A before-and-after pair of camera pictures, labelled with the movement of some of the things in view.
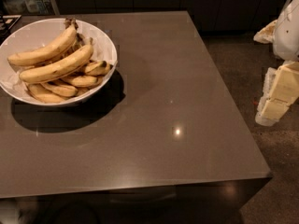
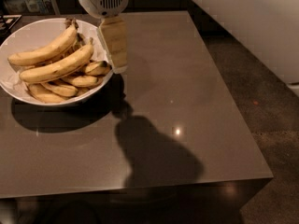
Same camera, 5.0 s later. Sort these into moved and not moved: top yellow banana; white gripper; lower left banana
Moved: white gripper
Not moved: lower left banana; top yellow banana
